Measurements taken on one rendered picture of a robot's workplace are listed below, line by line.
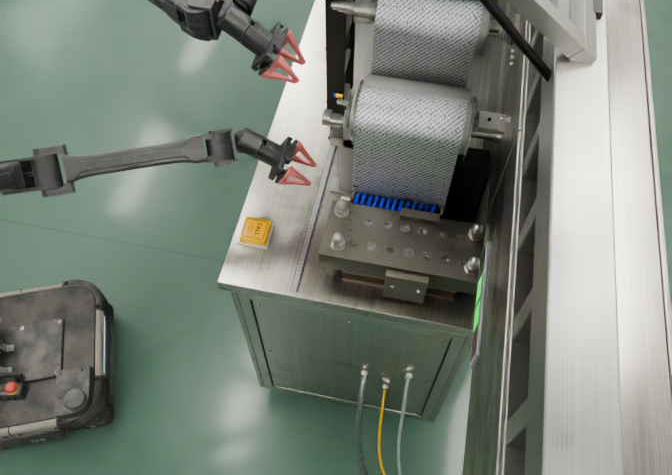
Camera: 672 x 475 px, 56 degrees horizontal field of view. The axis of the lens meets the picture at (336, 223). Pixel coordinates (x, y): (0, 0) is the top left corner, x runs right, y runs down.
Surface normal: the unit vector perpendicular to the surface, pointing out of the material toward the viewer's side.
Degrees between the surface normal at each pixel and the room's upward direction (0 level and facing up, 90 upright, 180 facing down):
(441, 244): 0
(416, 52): 92
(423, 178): 90
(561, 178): 0
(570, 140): 0
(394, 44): 92
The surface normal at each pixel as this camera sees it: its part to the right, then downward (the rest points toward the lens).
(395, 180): -0.20, 0.82
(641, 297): 0.00, -0.54
